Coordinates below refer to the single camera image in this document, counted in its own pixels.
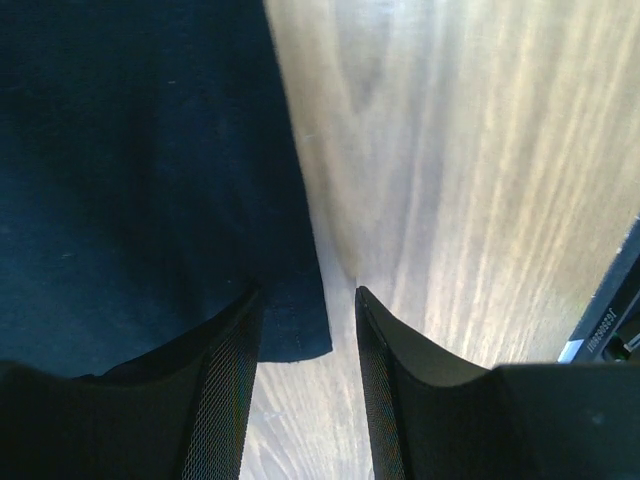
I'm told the black t shirt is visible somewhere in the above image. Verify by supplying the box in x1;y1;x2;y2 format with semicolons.
1;0;333;376

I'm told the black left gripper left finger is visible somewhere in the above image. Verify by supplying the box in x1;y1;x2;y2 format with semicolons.
1;289;262;479

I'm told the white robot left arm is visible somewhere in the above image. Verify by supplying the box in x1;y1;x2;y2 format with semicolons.
1;228;639;479

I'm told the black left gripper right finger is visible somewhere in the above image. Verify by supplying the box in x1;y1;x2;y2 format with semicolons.
355;287;639;479

